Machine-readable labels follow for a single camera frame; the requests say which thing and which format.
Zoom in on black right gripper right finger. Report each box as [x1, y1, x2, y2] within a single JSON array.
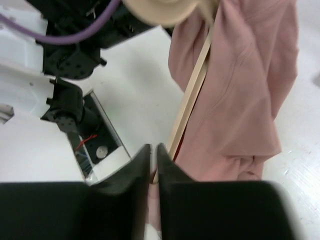
[[156, 144, 300, 240]]

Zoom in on pink t shirt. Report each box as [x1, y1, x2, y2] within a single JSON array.
[[148, 0, 299, 235]]

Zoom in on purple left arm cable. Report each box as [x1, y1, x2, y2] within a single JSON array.
[[0, 0, 120, 46]]

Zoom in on beige wooden hanger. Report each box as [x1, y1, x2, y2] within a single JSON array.
[[123, 0, 221, 185]]

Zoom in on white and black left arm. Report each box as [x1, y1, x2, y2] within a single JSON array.
[[0, 0, 151, 182]]

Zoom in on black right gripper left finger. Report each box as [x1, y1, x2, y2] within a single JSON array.
[[0, 144, 151, 240]]

